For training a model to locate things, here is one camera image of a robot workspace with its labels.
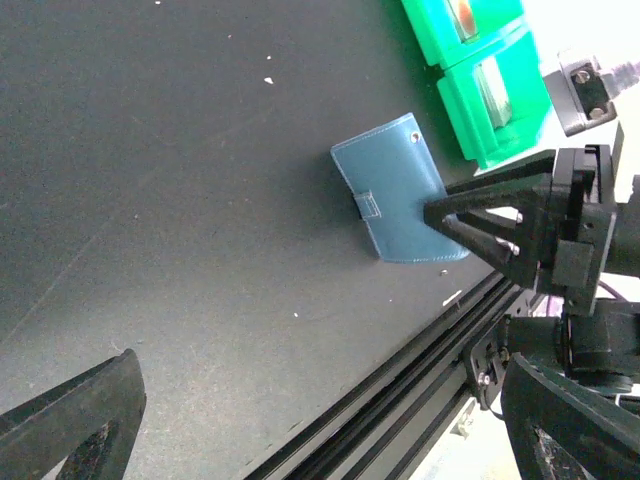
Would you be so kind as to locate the green divided storage bin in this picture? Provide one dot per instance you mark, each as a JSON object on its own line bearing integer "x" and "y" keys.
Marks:
{"x": 504, "y": 34}

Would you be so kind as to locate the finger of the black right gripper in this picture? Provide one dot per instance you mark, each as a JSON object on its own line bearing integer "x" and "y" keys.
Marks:
{"x": 508, "y": 246}
{"x": 504, "y": 202}

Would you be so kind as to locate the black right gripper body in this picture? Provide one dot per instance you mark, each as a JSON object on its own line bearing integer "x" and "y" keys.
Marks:
{"x": 579, "y": 225}

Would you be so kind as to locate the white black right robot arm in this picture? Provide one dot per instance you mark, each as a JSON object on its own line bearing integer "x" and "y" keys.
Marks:
{"x": 599, "y": 351}

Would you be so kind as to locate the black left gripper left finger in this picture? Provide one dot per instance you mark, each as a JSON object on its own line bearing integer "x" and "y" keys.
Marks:
{"x": 87, "y": 425}

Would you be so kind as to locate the blue leather card holder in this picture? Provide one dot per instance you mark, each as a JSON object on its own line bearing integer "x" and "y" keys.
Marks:
{"x": 391, "y": 175}

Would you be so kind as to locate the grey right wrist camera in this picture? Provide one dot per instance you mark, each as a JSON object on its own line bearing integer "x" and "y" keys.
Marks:
{"x": 583, "y": 86}

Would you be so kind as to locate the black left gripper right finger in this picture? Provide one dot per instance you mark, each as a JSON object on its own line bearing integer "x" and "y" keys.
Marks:
{"x": 561, "y": 430}

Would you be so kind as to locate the black aluminium front rail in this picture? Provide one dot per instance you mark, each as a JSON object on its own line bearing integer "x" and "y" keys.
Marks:
{"x": 384, "y": 426}

